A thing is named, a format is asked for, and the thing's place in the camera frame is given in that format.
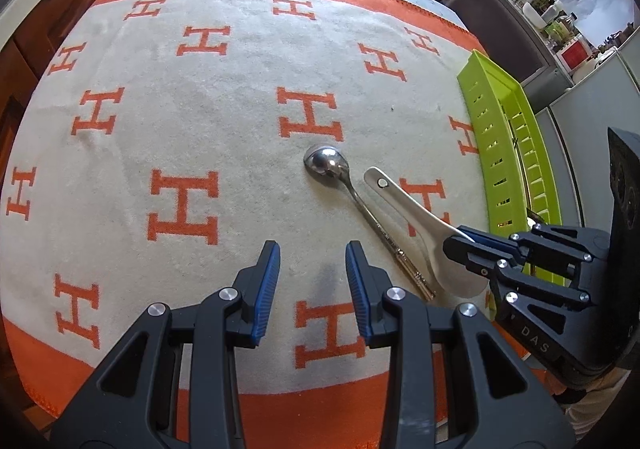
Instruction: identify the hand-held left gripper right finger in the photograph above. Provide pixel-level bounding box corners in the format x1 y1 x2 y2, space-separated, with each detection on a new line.
345 240 576 449

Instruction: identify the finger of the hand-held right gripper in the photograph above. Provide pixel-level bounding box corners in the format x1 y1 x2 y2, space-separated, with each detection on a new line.
457 223 611 280
442 236 626 372

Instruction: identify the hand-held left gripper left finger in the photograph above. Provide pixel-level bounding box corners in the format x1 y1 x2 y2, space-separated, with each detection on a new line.
50 240 282 449

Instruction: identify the white ceramic spoon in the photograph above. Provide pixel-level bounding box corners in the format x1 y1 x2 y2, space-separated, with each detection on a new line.
363 166 491 300

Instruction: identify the green plastic utensil tray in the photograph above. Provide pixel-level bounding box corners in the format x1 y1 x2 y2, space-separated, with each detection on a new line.
456 50 566 290

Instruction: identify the steel spoon ornate handle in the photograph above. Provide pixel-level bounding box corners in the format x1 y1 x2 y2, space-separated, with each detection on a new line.
303 144 437 302

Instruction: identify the person's right forearm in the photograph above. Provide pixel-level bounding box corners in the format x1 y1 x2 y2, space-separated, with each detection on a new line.
560 369 633 435

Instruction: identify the grey refrigerator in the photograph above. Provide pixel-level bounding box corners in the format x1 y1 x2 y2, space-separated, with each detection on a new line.
535 41 640 230

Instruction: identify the red box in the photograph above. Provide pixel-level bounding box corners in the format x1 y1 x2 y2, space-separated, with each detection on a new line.
557 41 591 70

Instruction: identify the orange and white patterned blanket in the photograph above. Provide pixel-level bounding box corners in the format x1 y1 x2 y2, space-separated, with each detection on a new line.
0 0 531 445

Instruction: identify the bottle with green label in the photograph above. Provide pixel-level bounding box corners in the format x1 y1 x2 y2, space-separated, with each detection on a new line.
545 11 576 42

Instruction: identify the grey countertop cabinet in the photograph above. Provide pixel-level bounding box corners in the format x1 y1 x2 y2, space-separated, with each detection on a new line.
445 0 573 112

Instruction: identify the white bowl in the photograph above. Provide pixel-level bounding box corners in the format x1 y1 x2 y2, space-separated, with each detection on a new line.
520 1 548 27

